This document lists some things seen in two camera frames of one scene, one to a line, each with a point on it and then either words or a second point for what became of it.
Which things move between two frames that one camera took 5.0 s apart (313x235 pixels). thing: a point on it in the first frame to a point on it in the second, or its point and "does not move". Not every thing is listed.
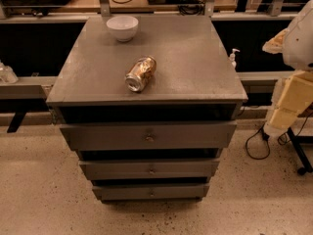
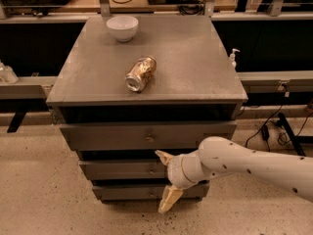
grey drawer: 150,168 does not move
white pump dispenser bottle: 233,56 does not move
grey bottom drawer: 152,192 does not move
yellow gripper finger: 296,97 to 170,197
